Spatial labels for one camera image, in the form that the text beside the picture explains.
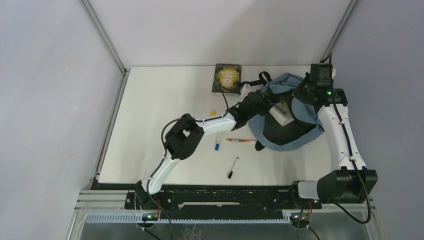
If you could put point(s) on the white marker black cap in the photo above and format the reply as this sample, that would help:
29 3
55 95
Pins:
231 172

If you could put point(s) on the white marker purple cap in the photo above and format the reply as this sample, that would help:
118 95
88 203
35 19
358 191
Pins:
245 88

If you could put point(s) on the white palm leaf book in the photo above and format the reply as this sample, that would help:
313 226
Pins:
281 113

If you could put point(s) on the white marker blue cap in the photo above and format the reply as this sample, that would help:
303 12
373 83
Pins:
217 141

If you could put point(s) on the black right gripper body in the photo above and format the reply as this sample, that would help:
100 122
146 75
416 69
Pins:
301 90

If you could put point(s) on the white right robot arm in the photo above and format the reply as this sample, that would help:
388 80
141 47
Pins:
349 181

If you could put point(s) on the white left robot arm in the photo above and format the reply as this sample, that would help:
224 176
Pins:
180 138

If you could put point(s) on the red clear pen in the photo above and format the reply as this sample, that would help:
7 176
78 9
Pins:
237 140

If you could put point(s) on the dark green forest book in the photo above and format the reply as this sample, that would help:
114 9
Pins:
227 78

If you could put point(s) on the left aluminium corner post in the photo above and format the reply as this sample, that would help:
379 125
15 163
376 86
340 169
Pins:
98 26

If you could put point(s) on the right aluminium corner post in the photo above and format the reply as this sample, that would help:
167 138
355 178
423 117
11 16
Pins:
347 14

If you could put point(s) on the blue student backpack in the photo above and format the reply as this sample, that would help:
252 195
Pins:
290 123

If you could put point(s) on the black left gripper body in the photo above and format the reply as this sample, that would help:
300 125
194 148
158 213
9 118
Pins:
263 107

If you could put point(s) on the aluminium corner post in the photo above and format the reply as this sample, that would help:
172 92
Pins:
347 14
98 26

